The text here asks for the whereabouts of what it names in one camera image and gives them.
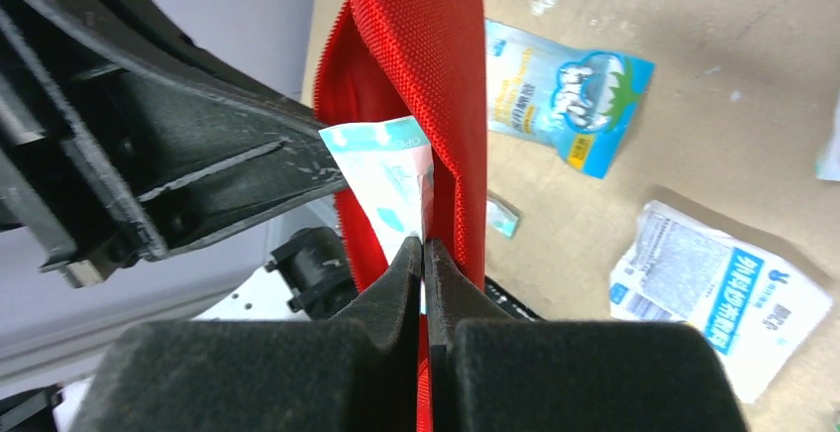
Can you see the red zipper pouch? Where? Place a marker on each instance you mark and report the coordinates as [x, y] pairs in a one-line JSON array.
[[400, 89]]

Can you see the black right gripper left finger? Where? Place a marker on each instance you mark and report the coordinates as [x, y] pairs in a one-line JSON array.
[[353, 372]]

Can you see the white gauze dressing packet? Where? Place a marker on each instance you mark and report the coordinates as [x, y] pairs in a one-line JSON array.
[[753, 307]]

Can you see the blue cotton swab bag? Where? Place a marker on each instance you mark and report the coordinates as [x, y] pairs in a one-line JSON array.
[[578, 102]]

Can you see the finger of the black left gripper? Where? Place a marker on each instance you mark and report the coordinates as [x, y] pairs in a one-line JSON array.
[[121, 140]]

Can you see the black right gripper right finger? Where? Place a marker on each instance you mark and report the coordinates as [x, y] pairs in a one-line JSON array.
[[492, 372]]

